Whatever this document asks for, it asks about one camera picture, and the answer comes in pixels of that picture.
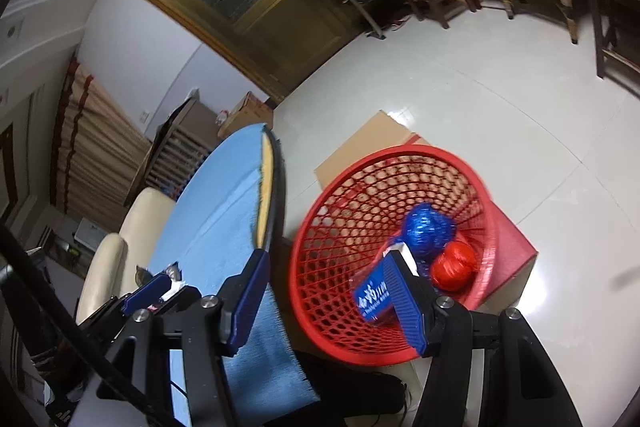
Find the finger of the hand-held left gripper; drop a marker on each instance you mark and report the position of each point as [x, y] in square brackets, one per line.
[147, 293]
[180, 297]

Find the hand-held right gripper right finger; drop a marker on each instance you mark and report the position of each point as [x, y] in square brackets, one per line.
[407, 307]

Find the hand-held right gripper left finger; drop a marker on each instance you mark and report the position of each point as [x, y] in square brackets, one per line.
[244, 307]

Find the small blue box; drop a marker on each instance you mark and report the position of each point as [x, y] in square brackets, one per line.
[370, 297]

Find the red plastic mesh basket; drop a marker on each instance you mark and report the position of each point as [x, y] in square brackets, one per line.
[350, 217]

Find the black plastic bag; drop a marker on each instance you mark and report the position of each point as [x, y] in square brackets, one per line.
[174, 271]

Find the red foil ball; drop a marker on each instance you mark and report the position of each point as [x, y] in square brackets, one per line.
[452, 267]

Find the cream leather sofa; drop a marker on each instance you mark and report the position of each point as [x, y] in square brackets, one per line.
[145, 217]

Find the blue foil ball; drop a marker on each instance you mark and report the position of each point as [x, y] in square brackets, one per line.
[425, 229]

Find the blue tablecloth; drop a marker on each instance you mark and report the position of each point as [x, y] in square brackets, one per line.
[215, 217]

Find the round black-rimmed table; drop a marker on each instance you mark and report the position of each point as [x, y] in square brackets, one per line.
[275, 187]

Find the wooden slatted crib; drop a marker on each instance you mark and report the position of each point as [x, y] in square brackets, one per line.
[175, 157]

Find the beige striped curtain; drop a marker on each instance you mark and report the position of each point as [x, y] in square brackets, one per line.
[95, 147]

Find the large cardboard box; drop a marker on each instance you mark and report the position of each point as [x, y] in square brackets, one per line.
[370, 142]

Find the small cardboard box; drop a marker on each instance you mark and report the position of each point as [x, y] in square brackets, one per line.
[245, 112]

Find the wooden glass door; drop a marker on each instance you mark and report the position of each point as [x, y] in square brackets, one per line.
[240, 32]

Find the dark wooden chair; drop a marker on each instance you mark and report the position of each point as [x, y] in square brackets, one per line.
[610, 32]

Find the white wall appliance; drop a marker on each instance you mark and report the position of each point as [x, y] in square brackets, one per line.
[92, 233]

